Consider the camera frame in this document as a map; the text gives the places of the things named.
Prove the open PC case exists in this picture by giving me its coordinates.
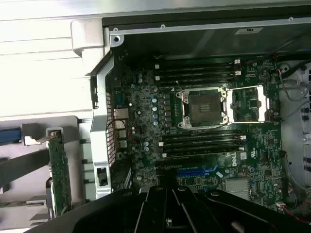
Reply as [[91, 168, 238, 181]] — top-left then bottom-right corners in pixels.
[[70, 4, 311, 219]]

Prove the hard disk with blue bracket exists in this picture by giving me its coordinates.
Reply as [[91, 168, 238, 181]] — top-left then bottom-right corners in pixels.
[[0, 127, 24, 145]]

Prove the black RAM slot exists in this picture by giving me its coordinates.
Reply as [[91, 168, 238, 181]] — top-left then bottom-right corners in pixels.
[[155, 73, 242, 82], [160, 145, 245, 152], [160, 131, 246, 140], [154, 67, 242, 75], [161, 150, 245, 158], [154, 60, 242, 69], [155, 80, 240, 87], [158, 138, 246, 147]]

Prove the CPU socket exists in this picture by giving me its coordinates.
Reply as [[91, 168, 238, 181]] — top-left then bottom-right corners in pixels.
[[174, 86, 230, 131]]

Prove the thin red black wire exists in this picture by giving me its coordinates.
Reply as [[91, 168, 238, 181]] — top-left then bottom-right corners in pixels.
[[106, 119, 137, 145]]

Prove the silver chipset heat sink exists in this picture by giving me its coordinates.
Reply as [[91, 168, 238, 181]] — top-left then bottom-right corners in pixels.
[[224, 179, 251, 200]]

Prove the green motherboard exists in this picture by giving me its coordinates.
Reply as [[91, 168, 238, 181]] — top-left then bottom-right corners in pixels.
[[110, 54, 287, 214]]

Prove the grey wire bundle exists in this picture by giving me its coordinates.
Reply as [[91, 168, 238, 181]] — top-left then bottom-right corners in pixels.
[[276, 54, 311, 117]]

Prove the grey parts rack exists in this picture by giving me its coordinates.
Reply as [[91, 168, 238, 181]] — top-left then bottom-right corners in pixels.
[[0, 115, 95, 233]]

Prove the blue expansion slot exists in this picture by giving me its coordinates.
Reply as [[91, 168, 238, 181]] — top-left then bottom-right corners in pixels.
[[178, 164, 219, 178]]

